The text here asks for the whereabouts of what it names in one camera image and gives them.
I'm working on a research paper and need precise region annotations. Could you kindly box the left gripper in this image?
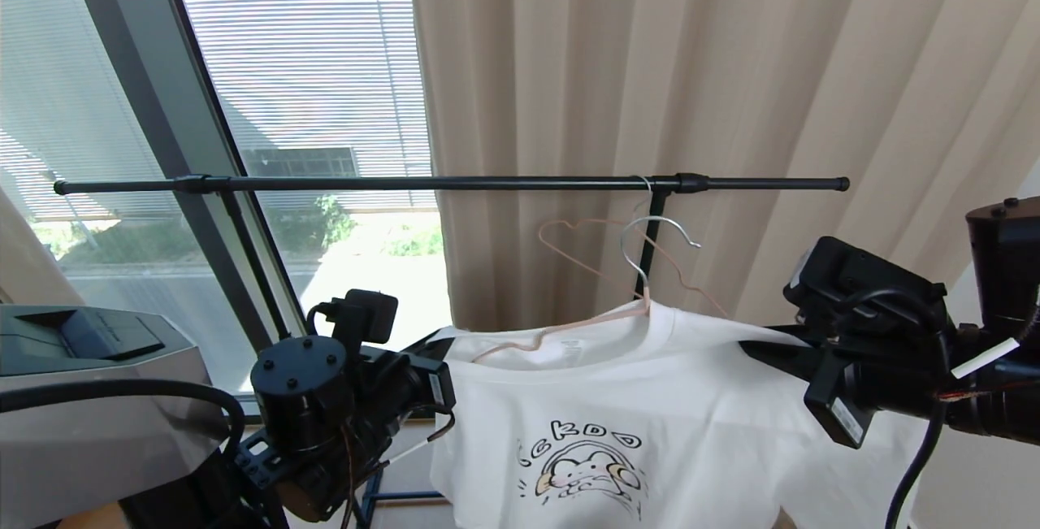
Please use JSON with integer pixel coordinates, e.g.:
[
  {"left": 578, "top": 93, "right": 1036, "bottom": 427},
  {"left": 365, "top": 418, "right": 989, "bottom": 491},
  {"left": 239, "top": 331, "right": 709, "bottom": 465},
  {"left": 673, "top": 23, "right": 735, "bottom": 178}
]
[{"left": 357, "top": 349, "right": 458, "bottom": 442}]

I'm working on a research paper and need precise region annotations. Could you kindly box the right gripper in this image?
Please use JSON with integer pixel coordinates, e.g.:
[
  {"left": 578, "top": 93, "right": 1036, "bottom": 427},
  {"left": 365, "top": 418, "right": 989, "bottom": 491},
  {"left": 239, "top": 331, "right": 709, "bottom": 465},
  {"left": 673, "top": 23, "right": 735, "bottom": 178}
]
[{"left": 803, "top": 349, "right": 937, "bottom": 450}]

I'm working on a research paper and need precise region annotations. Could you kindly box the white printed t-shirt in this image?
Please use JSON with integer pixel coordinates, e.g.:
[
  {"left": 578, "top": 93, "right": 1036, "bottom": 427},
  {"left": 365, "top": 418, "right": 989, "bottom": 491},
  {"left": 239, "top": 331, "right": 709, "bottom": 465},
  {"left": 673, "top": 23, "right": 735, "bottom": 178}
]
[{"left": 428, "top": 299, "right": 929, "bottom": 529}]

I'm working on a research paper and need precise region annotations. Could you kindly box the pink clothes hanger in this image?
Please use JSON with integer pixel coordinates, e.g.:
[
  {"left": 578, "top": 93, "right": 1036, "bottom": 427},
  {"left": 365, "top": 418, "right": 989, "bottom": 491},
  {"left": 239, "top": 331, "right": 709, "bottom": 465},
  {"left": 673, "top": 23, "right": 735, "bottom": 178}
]
[
  {"left": 536, "top": 176, "right": 730, "bottom": 320},
  {"left": 471, "top": 215, "right": 702, "bottom": 365}
]

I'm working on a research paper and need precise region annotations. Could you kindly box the black clothes rack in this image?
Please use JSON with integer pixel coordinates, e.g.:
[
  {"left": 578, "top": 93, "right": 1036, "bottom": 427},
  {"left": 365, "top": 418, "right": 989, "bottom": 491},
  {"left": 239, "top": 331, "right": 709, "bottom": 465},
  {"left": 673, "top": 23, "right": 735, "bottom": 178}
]
[{"left": 54, "top": 173, "right": 852, "bottom": 529}]

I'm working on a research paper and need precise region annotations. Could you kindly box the window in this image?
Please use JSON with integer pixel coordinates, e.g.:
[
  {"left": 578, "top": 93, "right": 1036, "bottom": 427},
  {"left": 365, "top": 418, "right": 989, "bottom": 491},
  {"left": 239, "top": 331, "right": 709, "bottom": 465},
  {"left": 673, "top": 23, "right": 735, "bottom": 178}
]
[{"left": 0, "top": 0, "right": 453, "bottom": 416}]

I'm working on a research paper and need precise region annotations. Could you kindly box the beige curtain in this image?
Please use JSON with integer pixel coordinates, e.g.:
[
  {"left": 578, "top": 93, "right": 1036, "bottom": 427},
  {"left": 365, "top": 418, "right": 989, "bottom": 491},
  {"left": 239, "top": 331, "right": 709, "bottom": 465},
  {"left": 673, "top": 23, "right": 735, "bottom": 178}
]
[
  {"left": 0, "top": 186, "right": 85, "bottom": 308},
  {"left": 405, "top": 0, "right": 1040, "bottom": 335}
]

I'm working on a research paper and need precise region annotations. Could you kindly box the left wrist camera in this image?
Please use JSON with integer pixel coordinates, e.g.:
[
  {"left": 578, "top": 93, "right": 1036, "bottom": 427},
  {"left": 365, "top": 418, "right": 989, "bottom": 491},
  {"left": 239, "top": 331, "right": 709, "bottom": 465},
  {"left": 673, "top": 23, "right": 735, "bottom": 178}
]
[{"left": 307, "top": 288, "right": 400, "bottom": 353}]

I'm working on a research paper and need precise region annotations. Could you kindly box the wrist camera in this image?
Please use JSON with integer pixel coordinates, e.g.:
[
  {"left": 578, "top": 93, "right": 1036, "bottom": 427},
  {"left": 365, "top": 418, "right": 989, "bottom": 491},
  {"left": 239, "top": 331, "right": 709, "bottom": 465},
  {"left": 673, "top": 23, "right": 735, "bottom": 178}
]
[
  {"left": 782, "top": 236, "right": 953, "bottom": 336},
  {"left": 307, "top": 288, "right": 400, "bottom": 353}
]

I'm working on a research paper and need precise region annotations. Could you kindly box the black cable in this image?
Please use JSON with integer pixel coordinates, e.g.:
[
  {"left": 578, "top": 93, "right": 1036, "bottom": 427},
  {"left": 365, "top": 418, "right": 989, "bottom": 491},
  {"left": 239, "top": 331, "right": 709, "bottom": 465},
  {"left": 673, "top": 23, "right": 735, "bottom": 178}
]
[
  {"left": 0, "top": 378, "right": 247, "bottom": 465},
  {"left": 884, "top": 399, "right": 948, "bottom": 529}
]

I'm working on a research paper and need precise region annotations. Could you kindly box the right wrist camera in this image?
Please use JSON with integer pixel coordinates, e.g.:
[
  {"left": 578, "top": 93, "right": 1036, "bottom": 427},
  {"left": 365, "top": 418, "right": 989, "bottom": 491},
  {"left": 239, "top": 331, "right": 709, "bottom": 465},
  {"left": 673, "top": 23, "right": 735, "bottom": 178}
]
[{"left": 782, "top": 236, "right": 953, "bottom": 336}]

